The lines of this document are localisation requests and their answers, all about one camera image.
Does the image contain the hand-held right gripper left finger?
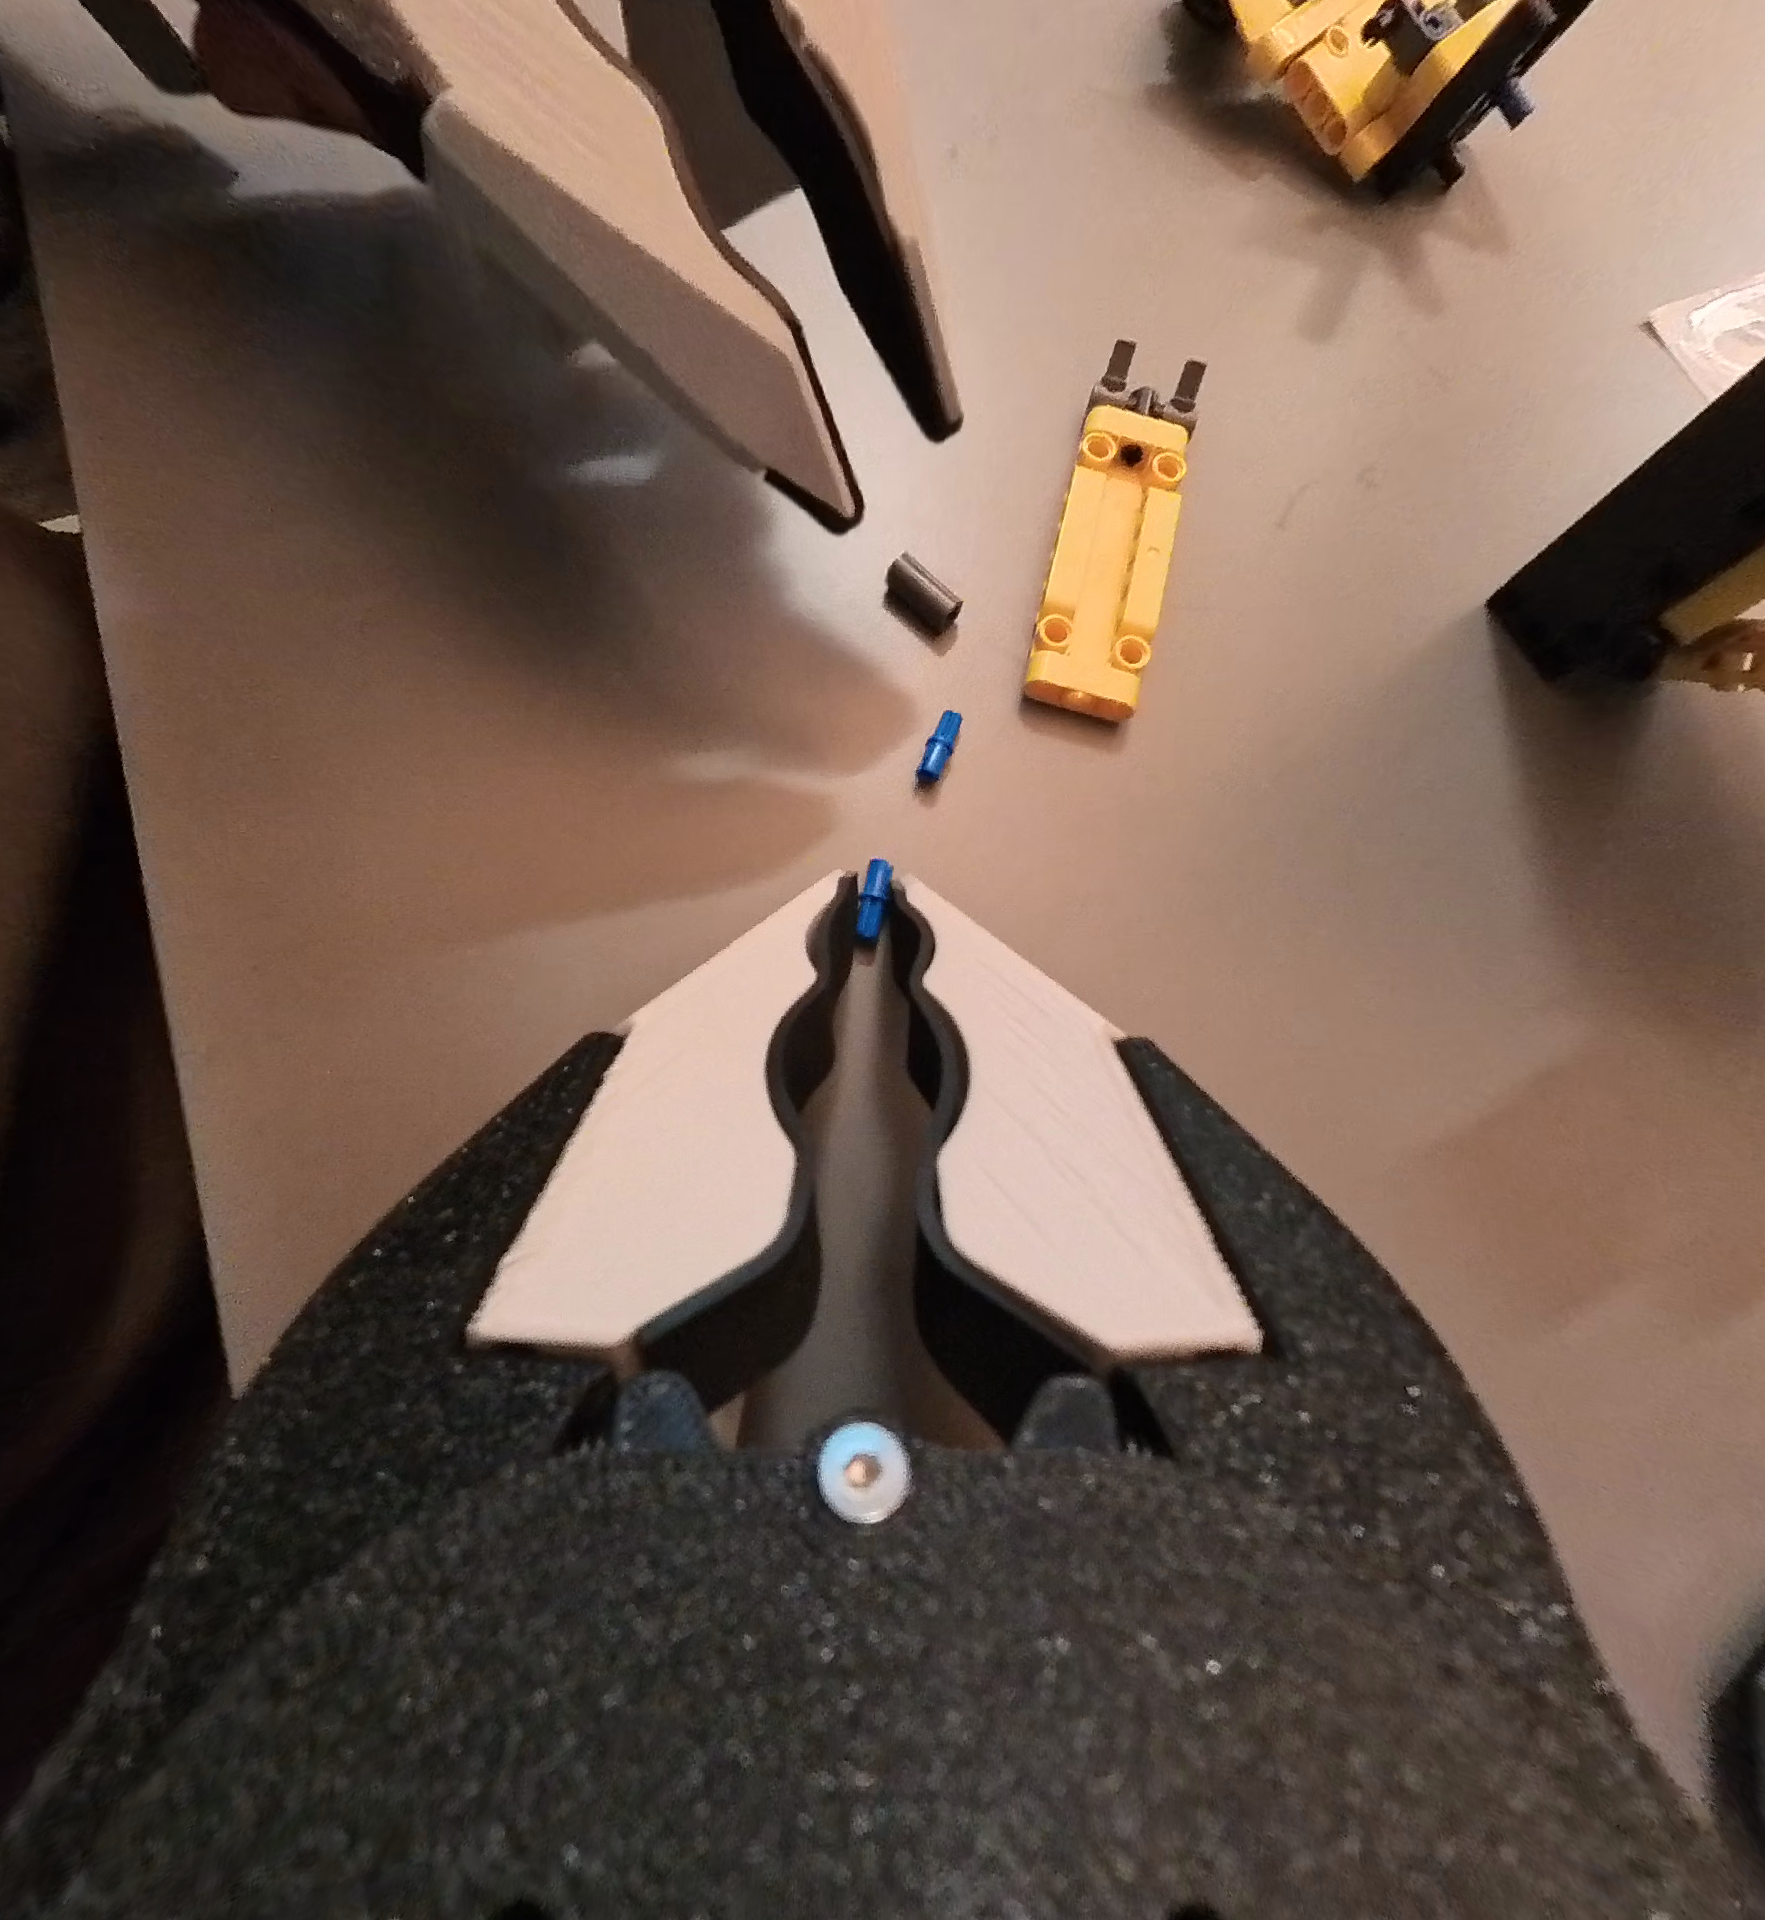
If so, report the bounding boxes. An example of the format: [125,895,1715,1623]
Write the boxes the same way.
[466,873,865,1420]

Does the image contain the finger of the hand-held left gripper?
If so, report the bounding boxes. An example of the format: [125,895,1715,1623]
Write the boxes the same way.
[420,0,865,531]
[617,0,965,441]

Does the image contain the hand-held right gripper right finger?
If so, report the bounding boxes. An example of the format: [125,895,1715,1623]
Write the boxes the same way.
[882,875,1265,1444]

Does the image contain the dark grey brick bush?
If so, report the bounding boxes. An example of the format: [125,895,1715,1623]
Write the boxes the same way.
[882,549,965,646]

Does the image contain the small yellow brick piece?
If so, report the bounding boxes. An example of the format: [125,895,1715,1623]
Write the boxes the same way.
[1021,337,1214,726]

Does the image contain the large yellow black brick model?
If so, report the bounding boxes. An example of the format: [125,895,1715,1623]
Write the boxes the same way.
[1486,352,1765,704]

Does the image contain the yellow brick pulley assembly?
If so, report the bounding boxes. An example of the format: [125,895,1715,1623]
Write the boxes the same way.
[1179,0,1596,199]

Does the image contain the printed sticker sheet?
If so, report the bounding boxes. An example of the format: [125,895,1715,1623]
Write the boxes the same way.
[1643,252,1765,400]

